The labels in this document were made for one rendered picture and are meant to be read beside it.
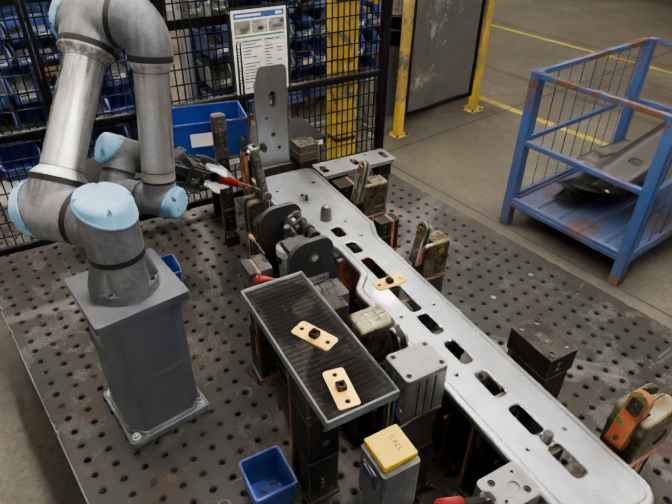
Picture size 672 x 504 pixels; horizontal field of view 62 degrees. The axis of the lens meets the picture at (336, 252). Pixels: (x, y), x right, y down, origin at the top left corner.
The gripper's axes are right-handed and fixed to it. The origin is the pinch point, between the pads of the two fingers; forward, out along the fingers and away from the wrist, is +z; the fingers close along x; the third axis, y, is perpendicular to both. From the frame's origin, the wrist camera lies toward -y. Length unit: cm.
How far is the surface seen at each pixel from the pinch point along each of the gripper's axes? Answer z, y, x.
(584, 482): 27, 109, 2
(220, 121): 5.7, -28.8, 8.5
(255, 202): 10.6, 2.3, -3.4
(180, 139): -0.7, -36.7, -3.4
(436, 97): 265, -217, 47
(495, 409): 25, 90, 0
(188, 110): 4, -51, 3
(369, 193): 42.9, 8.3, 11.7
